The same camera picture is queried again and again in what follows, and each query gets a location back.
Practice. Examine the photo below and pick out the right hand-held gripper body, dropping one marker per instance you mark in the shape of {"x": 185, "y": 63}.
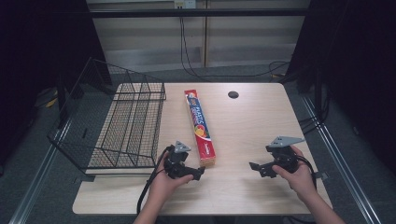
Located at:
{"x": 285, "y": 155}

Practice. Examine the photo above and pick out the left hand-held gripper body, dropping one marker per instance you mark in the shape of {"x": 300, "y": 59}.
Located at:
{"x": 176, "y": 165}

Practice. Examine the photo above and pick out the long red plastic wrap box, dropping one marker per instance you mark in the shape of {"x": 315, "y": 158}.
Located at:
{"x": 200, "y": 127}

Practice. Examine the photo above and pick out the person's left hand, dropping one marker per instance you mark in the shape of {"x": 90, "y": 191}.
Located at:
{"x": 162, "y": 186}

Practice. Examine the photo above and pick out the person's right hand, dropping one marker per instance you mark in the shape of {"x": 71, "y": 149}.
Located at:
{"x": 302, "y": 180}

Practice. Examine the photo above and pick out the black table grommet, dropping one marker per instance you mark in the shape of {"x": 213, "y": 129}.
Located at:
{"x": 233, "y": 95}

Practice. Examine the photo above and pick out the dark curtain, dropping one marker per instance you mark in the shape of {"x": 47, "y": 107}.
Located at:
{"x": 358, "y": 62}
{"x": 37, "y": 46}

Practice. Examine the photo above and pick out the yellow floor object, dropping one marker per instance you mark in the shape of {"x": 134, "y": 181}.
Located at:
{"x": 51, "y": 102}

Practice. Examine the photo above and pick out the black horizontal bar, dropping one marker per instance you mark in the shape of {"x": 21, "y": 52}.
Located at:
{"x": 199, "y": 12}

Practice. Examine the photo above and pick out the grey table bracket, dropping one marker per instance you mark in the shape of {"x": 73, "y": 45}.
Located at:
{"x": 84, "y": 178}
{"x": 320, "y": 175}

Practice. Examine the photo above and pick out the metal floor rail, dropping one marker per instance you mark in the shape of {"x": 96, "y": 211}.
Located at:
{"x": 339, "y": 161}
{"x": 37, "y": 180}

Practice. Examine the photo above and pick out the white wall socket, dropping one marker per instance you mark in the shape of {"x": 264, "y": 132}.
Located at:
{"x": 185, "y": 3}

